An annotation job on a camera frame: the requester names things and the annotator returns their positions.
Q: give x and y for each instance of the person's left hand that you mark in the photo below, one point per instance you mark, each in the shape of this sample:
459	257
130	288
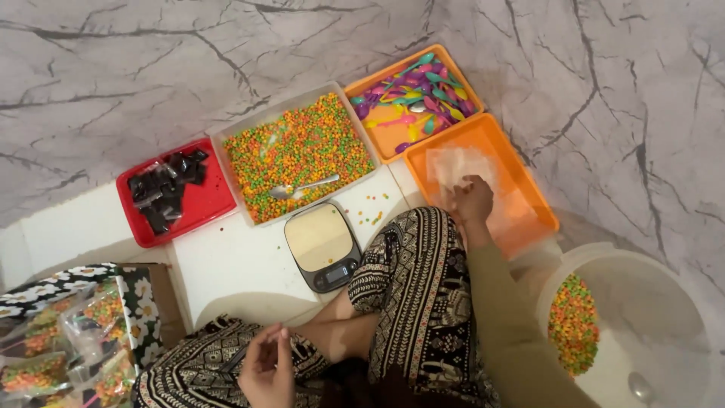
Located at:
266	374

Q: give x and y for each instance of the person's right hand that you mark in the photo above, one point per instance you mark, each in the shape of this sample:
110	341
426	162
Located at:
474	201

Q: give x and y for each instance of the person's right fingers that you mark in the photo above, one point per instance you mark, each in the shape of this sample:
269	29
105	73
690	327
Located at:
464	184

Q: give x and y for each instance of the stack of clear plastic bags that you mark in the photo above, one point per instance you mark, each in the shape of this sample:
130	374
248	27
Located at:
447	164

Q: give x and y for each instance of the orange plastic tray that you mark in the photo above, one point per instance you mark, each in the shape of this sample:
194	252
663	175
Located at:
391	122
498	141

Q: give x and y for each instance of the small metal spoon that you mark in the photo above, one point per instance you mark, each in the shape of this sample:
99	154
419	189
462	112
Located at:
418	106

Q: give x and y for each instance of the scattered loose snack balls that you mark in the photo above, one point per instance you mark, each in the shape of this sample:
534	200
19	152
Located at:
376	218

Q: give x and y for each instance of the pile of colourful plastic spoons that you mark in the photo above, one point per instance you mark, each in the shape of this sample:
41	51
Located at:
436	93

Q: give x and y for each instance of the black patterned trousers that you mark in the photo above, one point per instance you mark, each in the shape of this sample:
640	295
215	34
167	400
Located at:
419	283

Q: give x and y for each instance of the digital kitchen scale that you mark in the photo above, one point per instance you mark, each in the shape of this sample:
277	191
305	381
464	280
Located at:
317	238

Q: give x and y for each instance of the heap of colourful snack balls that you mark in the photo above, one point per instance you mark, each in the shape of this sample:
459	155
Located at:
306	141

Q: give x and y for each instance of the colourful snack balls in bucket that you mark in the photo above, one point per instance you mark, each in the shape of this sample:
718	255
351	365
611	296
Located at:
572	323

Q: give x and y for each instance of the person's bare leg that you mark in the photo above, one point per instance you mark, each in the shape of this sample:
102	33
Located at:
340	334

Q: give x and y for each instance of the white plastic bucket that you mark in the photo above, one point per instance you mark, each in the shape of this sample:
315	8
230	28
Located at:
651	300

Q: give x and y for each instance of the white plastic tray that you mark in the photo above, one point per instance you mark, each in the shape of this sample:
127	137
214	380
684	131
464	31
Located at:
249	121

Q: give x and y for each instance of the red plastic tray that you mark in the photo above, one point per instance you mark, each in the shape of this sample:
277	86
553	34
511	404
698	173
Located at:
207	198

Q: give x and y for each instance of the metal scoop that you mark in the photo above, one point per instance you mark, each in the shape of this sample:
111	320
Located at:
642	388

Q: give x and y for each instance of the pile of black packets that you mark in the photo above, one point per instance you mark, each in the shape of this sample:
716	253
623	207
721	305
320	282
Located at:
164	187

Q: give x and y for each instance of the floral cardboard box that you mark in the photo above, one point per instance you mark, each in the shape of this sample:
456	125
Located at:
136	294

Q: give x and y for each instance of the pile of filled snack bags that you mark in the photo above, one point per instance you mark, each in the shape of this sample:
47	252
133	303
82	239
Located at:
34	374

